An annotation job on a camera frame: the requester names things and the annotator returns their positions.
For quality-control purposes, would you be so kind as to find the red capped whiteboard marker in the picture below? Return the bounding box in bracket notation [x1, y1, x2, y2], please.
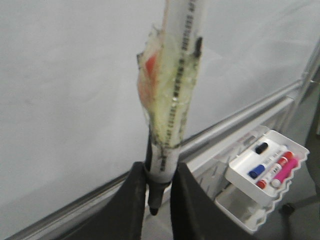
[256, 151, 294, 189]

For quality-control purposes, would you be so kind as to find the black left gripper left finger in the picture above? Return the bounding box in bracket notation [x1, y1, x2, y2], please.
[56, 161, 146, 240]

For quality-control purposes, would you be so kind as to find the blue capped whiteboard marker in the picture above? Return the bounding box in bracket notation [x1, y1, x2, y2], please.
[248, 145, 288, 179]

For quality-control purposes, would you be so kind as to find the white plastic marker tray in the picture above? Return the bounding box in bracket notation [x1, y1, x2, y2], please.
[224, 129, 310, 205]

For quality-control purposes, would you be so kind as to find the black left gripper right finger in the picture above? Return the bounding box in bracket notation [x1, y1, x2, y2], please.
[170, 163, 237, 240]

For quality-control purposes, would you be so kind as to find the black marker cap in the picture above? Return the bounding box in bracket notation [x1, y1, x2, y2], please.
[255, 142, 269, 155]

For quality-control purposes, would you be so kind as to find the white lower plastic tray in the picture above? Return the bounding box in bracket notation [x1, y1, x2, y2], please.
[214, 173, 292, 235]

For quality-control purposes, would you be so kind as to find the pink whiteboard marker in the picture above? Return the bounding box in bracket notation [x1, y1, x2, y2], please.
[271, 157, 299, 189]

